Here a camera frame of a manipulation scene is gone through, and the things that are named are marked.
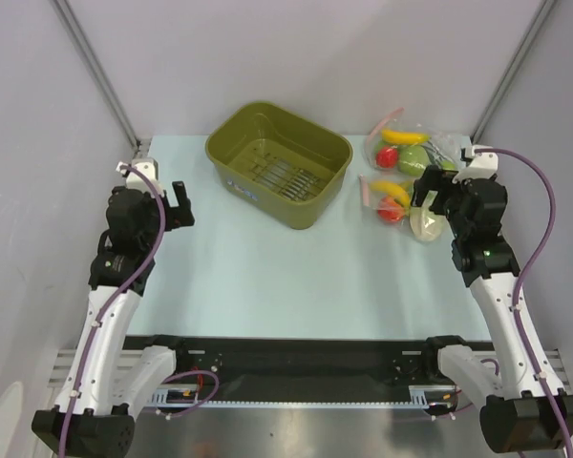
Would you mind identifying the yellow fake banana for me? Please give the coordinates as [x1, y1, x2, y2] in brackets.
[370, 180, 411, 208]
[381, 129, 431, 145]

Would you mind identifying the fake napa cabbage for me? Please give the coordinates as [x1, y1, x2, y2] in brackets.
[409, 206, 446, 242]

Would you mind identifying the clear zip top bag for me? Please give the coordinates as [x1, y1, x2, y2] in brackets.
[358, 174, 448, 243]

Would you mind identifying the clear zip bag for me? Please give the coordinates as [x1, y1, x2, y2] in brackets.
[358, 174, 448, 243]
[364, 108, 463, 177]

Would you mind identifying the red fake tomato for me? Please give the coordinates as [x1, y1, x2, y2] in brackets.
[374, 146, 399, 169]
[376, 197, 407, 223]

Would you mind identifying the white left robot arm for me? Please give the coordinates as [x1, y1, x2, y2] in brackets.
[32, 181, 195, 457]

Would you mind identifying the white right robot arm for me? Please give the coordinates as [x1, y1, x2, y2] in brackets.
[412, 166, 573, 457]

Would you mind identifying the small green fake apple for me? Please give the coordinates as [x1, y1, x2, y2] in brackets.
[440, 160, 458, 171]

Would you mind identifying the large green fake apple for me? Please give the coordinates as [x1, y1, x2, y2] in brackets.
[397, 145, 431, 177]

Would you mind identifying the far clear zip bag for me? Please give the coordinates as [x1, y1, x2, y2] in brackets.
[364, 108, 463, 177]

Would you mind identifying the olive green plastic bin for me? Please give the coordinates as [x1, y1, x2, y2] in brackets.
[205, 101, 353, 230]

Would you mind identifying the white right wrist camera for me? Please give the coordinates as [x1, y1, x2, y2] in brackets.
[454, 144, 499, 182]

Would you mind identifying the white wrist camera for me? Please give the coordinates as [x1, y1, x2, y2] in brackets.
[454, 144, 499, 182]
[116, 157, 165, 197]

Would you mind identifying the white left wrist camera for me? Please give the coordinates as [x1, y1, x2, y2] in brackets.
[116, 157, 165, 197]

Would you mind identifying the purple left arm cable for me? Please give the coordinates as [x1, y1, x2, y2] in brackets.
[55, 164, 167, 457]

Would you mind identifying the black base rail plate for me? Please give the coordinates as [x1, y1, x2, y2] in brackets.
[124, 335, 465, 404]

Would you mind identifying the right aluminium frame post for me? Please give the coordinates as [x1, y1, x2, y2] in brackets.
[470, 0, 560, 142]

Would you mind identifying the aluminium frame post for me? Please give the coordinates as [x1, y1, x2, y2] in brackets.
[470, 0, 560, 142]
[51, 0, 139, 152]

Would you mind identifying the left aluminium frame post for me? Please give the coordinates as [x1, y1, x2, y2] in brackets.
[51, 0, 139, 152]

